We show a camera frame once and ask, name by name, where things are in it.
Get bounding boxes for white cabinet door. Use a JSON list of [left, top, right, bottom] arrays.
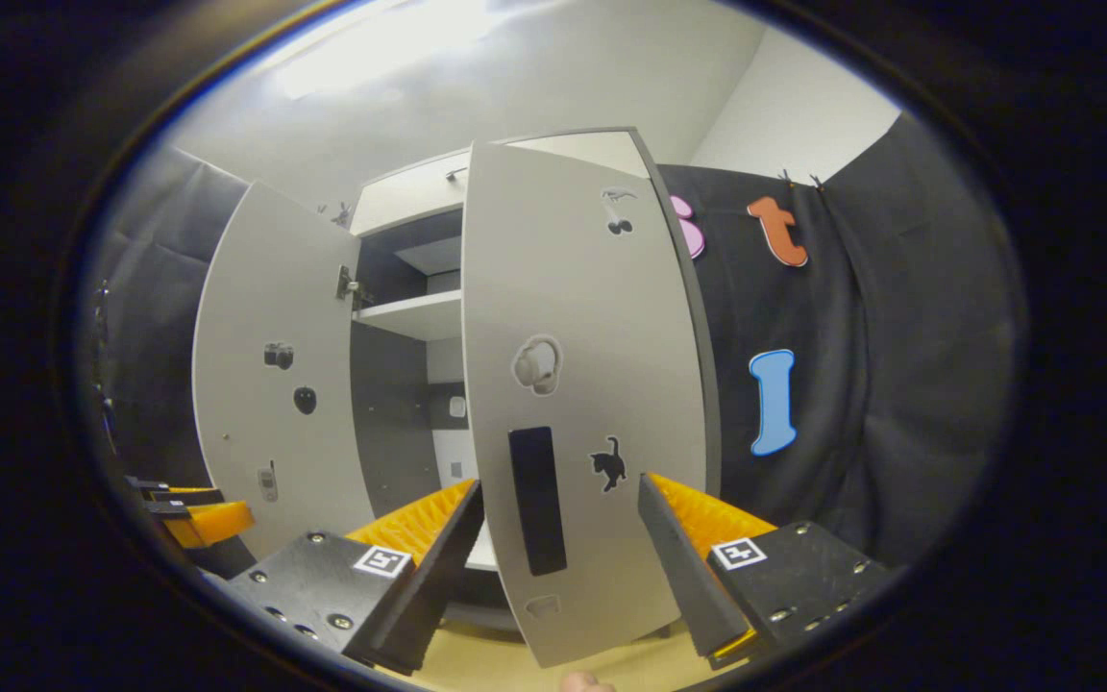
[[460, 127, 723, 669], [191, 181, 374, 560]]

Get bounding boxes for white cabinet shelf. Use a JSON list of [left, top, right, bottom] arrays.
[[352, 290, 465, 342]]

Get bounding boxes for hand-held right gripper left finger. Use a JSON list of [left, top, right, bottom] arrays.
[[227, 478, 485, 677]]

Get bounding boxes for white and grey cabinet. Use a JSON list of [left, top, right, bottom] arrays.
[[347, 128, 679, 635]]

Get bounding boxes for black backdrop cloth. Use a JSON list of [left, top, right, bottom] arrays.
[[78, 144, 252, 491], [654, 111, 1025, 570]]

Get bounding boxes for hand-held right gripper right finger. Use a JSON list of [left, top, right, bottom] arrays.
[[637, 471, 893, 674]]

